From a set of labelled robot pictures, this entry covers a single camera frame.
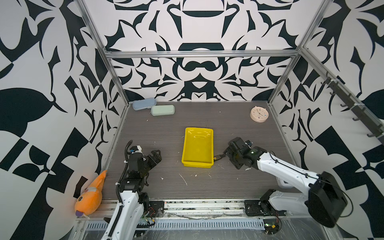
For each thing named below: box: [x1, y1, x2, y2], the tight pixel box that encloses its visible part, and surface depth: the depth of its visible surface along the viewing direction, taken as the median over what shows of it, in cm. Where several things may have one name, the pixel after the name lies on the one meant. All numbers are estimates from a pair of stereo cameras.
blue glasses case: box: [132, 97, 156, 111], surface depth 118 cm
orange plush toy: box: [74, 170, 107, 218], surface depth 71 cm
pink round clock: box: [249, 106, 269, 123], surface depth 111 cm
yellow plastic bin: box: [181, 127, 214, 168], surface depth 95 cm
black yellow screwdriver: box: [213, 153, 226, 161], surface depth 91 cm
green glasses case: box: [150, 105, 176, 116], surface depth 114 cm
